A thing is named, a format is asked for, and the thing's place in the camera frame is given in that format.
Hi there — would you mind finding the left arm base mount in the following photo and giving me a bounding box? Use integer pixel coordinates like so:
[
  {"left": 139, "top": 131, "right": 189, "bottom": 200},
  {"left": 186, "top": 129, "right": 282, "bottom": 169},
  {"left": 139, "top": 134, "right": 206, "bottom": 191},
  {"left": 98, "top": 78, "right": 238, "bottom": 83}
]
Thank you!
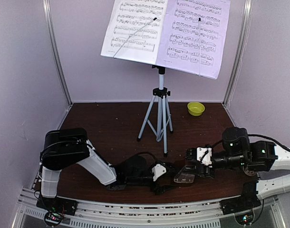
[{"left": 36, "top": 197, "right": 77, "bottom": 216}]

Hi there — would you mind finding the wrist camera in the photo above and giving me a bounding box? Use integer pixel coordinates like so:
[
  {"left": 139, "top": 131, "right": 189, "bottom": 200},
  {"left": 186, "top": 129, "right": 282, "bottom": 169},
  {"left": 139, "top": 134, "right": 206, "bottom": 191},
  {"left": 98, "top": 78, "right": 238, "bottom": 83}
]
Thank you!
[
  {"left": 150, "top": 162, "right": 169, "bottom": 182},
  {"left": 185, "top": 146, "right": 213, "bottom": 166}
]

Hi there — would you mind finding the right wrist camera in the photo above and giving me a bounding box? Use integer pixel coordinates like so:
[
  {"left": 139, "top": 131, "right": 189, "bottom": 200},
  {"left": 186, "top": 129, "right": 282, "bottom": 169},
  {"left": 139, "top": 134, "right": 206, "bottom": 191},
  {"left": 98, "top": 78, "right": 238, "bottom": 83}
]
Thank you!
[{"left": 185, "top": 146, "right": 213, "bottom": 166}]

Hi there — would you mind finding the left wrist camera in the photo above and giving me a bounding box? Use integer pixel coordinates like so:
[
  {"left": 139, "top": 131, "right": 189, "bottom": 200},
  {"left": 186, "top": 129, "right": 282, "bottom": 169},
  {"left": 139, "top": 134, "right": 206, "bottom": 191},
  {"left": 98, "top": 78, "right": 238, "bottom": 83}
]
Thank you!
[{"left": 150, "top": 162, "right": 169, "bottom": 182}]

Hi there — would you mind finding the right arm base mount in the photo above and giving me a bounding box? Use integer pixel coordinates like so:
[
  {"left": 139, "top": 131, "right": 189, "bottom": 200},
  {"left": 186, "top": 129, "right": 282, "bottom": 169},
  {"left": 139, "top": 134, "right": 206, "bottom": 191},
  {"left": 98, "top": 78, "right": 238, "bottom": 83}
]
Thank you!
[{"left": 220, "top": 197, "right": 261, "bottom": 215}]

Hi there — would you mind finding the clear plastic metronome cover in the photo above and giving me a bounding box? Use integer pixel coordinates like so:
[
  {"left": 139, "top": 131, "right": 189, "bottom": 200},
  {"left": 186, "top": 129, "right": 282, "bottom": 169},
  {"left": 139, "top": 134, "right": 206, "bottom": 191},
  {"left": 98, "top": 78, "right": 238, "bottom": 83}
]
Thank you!
[{"left": 174, "top": 165, "right": 195, "bottom": 184}]

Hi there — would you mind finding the aluminium front rail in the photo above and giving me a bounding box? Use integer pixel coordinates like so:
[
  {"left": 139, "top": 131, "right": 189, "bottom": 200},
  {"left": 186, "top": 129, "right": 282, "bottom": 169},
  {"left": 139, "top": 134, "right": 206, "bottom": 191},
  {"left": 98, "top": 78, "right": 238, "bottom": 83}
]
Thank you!
[{"left": 10, "top": 188, "right": 289, "bottom": 228}]

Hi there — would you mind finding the white perforated music stand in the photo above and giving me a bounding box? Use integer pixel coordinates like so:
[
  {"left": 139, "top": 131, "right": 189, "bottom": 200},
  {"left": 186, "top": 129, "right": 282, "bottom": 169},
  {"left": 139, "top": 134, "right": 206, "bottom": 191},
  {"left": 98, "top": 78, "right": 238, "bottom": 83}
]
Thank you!
[{"left": 113, "top": 16, "right": 205, "bottom": 158}]

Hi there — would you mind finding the lime green bowl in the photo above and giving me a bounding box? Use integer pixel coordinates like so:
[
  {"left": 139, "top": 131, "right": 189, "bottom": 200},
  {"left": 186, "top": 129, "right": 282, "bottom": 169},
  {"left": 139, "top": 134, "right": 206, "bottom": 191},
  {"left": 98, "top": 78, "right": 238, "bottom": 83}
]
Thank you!
[{"left": 187, "top": 102, "right": 205, "bottom": 116}]

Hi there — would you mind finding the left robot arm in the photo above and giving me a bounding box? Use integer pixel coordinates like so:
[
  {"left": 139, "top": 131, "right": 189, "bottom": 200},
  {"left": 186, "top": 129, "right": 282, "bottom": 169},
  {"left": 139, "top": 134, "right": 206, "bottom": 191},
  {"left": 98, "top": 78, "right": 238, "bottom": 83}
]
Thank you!
[{"left": 40, "top": 128, "right": 178, "bottom": 211}]

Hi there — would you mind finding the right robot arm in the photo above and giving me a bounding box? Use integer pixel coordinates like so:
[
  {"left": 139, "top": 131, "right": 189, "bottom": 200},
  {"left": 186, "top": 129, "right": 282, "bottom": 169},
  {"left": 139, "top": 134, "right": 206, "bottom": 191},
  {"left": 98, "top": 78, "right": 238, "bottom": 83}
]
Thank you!
[{"left": 186, "top": 127, "right": 290, "bottom": 199}]

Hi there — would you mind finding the sheet music page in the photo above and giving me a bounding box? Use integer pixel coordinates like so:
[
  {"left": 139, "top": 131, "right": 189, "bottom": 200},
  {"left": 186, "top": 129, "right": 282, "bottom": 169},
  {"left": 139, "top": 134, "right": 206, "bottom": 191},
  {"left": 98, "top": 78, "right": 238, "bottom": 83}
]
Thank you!
[{"left": 101, "top": 0, "right": 168, "bottom": 65}]

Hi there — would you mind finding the brown wooden metronome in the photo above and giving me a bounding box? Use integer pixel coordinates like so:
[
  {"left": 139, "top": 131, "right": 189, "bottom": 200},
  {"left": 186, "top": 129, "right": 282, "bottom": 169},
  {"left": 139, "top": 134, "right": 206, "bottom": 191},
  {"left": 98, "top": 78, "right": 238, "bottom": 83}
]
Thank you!
[{"left": 165, "top": 161, "right": 188, "bottom": 186}]

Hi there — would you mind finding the lavender bottom paper sheet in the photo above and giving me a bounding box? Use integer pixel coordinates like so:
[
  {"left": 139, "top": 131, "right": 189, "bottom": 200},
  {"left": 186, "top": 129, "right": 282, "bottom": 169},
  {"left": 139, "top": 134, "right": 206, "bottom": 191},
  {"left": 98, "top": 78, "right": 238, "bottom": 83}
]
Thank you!
[{"left": 156, "top": 0, "right": 231, "bottom": 79}]

